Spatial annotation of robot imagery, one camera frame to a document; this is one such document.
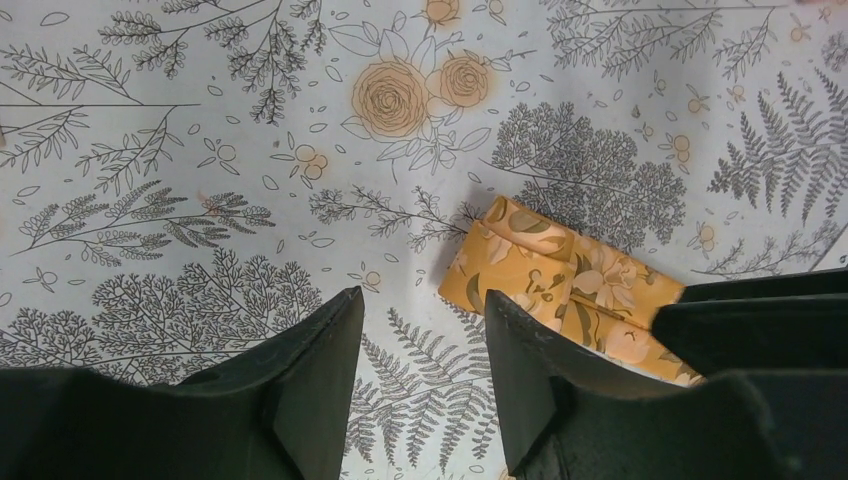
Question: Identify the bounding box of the floral table cloth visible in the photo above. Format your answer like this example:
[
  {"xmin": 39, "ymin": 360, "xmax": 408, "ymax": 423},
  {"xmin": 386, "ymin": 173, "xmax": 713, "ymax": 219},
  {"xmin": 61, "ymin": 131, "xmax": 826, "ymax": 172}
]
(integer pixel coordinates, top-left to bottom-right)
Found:
[{"xmin": 1, "ymin": 1, "xmax": 847, "ymax": 479}]

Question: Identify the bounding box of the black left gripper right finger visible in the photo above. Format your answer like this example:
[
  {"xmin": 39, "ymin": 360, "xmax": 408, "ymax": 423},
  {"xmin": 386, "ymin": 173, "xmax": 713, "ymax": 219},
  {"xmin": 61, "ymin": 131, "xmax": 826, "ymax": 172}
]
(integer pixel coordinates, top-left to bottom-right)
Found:
[{"xmin": 484, "ymin": 290, "xmax": 847, "ymax": 479}]

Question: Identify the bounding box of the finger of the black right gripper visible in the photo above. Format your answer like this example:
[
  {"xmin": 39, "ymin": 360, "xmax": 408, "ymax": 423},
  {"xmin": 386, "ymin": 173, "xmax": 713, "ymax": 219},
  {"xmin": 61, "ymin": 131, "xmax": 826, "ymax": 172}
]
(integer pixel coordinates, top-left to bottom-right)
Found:
[
  {"xmin": 677, "ymin": 268, "xmax": 847, "ymax": 304},
  {"xmin": 651, "ymin": 294, "xmax": 847, "ymax": 375}
]

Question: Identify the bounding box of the yellow patterned tie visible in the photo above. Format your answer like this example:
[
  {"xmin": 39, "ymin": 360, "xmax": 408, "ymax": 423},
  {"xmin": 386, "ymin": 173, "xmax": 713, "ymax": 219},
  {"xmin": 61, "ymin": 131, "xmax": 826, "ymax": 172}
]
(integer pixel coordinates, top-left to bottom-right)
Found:
[{"xmin": 438, "ymin": 196, "xmax": 702, "ymax": 386}]

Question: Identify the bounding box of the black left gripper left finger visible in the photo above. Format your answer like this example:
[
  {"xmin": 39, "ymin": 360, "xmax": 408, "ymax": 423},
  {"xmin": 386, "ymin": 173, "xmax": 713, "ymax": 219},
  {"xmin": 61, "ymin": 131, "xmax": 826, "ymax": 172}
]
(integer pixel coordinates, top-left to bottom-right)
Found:
[{"xmin": 1, "ymin": 287, "xmax": 364, "ymax": 479}]

